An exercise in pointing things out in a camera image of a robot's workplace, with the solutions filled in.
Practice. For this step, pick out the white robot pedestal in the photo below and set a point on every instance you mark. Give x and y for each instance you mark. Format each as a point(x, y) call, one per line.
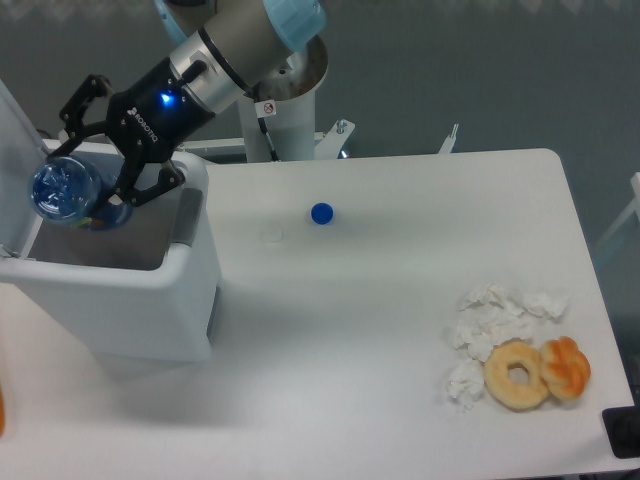
point(278, 118)

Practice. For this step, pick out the white metal base frame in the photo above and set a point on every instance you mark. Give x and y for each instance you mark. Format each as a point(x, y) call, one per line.
point(328, 145)

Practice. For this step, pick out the white trash can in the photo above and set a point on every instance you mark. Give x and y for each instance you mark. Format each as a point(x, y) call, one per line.
point(144, 289)

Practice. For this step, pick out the orange object at edge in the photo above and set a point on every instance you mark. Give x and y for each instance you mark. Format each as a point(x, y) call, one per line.
point(2, 414)

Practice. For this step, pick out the white furniture at right edge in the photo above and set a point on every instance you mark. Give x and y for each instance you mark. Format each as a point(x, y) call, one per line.
point(620, 230)

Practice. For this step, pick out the blue bottle cap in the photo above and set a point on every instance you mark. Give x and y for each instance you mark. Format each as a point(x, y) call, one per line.
point(322, 213)

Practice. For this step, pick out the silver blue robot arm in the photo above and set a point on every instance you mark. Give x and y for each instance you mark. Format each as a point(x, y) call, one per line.
point(221, 61)

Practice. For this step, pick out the small crumpled white tissue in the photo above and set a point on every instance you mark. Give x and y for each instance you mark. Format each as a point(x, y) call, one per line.
point(466, 383)

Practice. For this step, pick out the plain ring donut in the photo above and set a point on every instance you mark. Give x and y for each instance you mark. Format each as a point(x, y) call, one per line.
point(496, 373)

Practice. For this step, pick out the large crumpled white tissue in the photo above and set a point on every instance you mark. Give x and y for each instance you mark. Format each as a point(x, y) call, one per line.
point(492, 315)

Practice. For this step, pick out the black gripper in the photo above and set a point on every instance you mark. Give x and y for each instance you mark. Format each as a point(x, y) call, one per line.
point(146, 123)

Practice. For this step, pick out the orange glazed twisted bun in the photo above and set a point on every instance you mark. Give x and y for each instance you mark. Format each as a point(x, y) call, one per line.
point(564, 368)

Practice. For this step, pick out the blue plastic bottle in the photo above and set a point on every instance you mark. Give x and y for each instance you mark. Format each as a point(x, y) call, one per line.
point(70, 191)

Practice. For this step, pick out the black device at edge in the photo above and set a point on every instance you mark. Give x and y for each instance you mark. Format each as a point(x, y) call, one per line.
point(622, 428)

